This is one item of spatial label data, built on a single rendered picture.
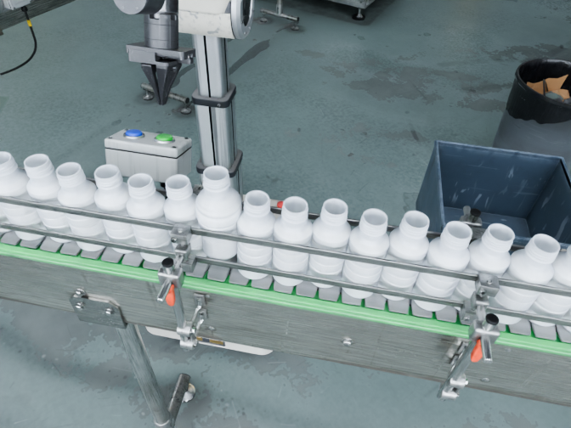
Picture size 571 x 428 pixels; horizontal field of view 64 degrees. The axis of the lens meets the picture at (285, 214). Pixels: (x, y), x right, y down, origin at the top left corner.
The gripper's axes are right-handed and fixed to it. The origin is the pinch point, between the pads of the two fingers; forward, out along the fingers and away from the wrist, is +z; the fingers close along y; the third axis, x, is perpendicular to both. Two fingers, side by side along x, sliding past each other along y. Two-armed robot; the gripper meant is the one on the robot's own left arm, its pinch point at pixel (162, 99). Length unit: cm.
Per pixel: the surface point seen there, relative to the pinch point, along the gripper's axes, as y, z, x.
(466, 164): 66, 15, 41
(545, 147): 123, 31, 141
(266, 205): 24.0, 8.5, -19.1
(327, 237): 33.5, 12.2, -18.5
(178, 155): 4.4, 8.9, -3.3
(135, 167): -3.5, 12.1, -4.4
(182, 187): 9.8, 9.4, -15.5
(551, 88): 127, 8, 166
